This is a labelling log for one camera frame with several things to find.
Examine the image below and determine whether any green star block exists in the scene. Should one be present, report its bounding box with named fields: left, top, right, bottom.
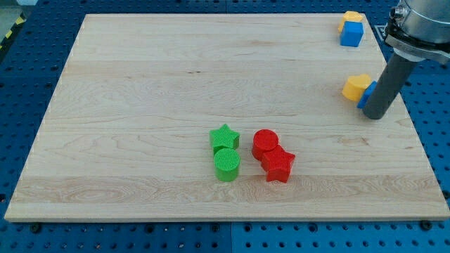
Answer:
left=209, top=124, right=240, bottom=155

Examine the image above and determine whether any yellow heart block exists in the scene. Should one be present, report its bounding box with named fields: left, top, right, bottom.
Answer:
left=342, top=74, right=372, bottom=102

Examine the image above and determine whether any red cylinder block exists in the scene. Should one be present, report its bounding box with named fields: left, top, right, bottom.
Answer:
left=252, top=129, right=279, bottom=161

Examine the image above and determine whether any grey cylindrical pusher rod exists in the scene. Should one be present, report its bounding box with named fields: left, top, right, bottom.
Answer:
left=362, top=49, right=422, bottom=119

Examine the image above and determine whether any yellow pentagon block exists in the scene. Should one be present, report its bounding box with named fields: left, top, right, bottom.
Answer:
left=337, top=11, right=363, bottom=33

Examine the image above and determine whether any blue cube block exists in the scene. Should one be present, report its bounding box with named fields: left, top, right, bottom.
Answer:
left=340, top=21, right=364, bottom=47

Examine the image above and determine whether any blue block behind rod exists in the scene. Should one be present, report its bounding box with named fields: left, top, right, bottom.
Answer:
left=356, top=81, right=377, bottom=109

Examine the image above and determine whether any green cylinder block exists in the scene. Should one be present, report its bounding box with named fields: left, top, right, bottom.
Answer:
left=214, top=148, right=240, bottom=182

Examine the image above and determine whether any red star block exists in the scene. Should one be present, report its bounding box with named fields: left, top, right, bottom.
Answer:
left=261, top=145, right=295, bottom=183

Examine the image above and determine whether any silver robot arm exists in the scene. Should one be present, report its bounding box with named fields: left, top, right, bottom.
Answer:
left=385, top=0, right=449, bottom=65

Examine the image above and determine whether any light wooden board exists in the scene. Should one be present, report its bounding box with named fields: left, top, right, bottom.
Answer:
left=5, top=14, right=449, bottom=222

